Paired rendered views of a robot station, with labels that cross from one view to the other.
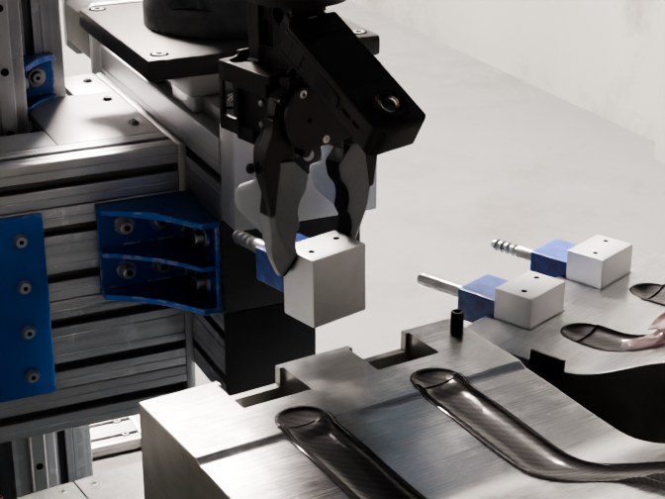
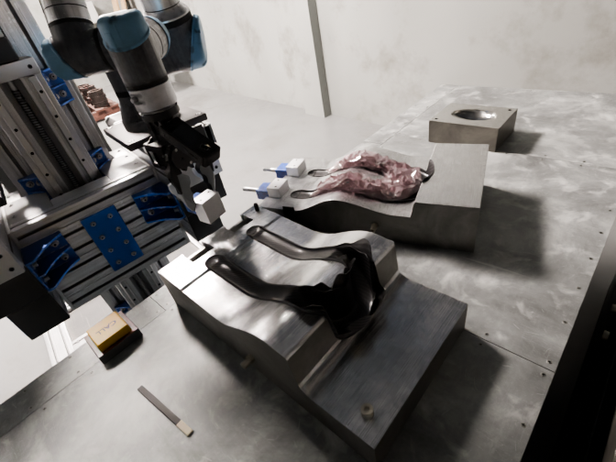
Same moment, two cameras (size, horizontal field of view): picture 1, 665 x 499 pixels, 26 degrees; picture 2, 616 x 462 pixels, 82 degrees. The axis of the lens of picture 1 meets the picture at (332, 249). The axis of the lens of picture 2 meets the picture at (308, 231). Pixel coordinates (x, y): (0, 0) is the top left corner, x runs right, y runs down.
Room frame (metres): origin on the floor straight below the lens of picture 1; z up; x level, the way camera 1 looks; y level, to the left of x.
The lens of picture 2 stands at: (0.27, -0.08, 1.32)
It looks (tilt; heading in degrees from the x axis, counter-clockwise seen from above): 37 degrees down; 351
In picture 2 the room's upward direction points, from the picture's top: 13 degrees counter-clockwise
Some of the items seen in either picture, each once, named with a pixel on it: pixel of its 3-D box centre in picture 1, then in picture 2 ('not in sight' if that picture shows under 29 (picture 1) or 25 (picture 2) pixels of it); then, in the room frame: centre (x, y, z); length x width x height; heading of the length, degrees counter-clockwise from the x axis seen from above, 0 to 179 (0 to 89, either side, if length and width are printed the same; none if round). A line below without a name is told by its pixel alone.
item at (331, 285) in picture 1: (285, 259); (194, 202); (1.02, 0.04, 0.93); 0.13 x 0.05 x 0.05; 39
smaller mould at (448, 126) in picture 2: not in sight; (471, 126); (1.16, -0.79, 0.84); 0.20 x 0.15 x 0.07; 32
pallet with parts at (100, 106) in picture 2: not in sight; (72, 102); (6.48, 1.93, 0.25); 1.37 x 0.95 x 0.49; 22
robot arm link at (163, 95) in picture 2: not in sight; (152, 97); (0.99, 0.03, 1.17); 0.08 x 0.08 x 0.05
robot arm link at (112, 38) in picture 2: not in sight; (134, 49); (1.00, 0.02, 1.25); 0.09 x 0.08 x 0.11; 171
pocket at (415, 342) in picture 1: (391, 371); (240, 229); (0.94, -0.04, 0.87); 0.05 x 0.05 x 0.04; 32
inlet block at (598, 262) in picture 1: (552, 261); (282, 170); (1.19, -0.20, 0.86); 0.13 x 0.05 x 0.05; 49
